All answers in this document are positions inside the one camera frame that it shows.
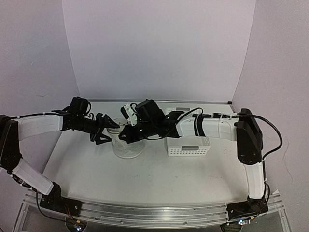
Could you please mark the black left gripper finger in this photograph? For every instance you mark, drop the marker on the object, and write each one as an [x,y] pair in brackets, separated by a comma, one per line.
[109,123]
[101,139]

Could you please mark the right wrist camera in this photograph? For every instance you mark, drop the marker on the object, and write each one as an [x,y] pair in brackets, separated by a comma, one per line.
[130,114]

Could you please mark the aluminium table rail frame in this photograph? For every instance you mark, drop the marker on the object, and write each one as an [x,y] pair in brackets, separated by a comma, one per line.
[152,190]

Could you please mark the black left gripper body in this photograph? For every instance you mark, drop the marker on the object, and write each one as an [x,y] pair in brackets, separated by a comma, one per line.
[93,127]

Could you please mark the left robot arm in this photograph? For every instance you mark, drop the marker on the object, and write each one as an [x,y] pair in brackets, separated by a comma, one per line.
[17,128]

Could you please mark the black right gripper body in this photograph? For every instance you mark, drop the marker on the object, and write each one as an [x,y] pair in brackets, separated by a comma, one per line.
[147,128]

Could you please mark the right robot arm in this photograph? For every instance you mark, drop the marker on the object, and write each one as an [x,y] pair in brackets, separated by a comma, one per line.
[240,128]

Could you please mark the white perforated plastic basket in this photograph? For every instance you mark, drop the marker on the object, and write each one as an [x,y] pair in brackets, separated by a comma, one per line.
[187,146]

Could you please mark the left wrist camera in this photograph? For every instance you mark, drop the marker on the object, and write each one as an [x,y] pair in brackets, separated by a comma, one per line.
[96,117]

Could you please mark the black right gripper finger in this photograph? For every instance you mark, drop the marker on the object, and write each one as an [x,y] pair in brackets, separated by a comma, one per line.
[125,134]
[129,139]

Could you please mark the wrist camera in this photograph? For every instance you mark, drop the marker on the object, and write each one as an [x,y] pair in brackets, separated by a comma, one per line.
[130,114]
[96,117]

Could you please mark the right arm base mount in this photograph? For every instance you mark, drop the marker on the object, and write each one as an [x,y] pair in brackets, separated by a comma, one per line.
[248,208]

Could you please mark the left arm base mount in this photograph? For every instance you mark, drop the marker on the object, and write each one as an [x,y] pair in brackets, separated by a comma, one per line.
[54,201]

